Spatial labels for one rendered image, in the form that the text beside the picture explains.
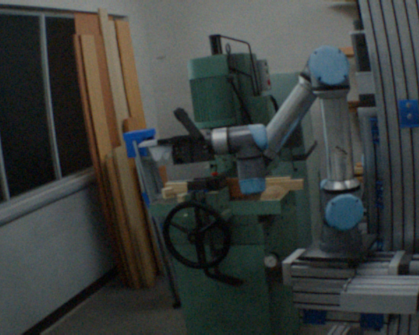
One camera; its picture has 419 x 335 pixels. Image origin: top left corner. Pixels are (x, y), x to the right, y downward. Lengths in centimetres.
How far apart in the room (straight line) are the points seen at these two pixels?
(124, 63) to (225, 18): 107
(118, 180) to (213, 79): 158
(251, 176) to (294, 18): 314
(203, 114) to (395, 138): 90
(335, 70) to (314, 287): 74
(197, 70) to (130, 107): 197
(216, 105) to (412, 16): 101
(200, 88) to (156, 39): 271
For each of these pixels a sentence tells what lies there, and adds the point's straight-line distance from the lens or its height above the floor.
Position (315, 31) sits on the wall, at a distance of 442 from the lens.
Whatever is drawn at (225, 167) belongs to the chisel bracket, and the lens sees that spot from 221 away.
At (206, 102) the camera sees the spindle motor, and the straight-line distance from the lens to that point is 215.
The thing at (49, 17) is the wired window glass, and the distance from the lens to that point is 364.
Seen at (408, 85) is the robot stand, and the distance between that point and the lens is 163.
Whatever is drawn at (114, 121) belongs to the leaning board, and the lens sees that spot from 388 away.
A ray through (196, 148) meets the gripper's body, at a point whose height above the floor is 121.
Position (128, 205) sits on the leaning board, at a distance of 359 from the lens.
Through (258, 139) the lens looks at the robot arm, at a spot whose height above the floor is 122.
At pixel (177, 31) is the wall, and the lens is 475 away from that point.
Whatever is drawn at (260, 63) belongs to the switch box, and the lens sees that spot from 243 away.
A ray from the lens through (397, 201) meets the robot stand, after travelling 170.
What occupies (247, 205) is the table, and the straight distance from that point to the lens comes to 208.
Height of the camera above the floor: 138
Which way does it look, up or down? 9 degrees down
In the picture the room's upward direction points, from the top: 8 degrees counter-clockwise
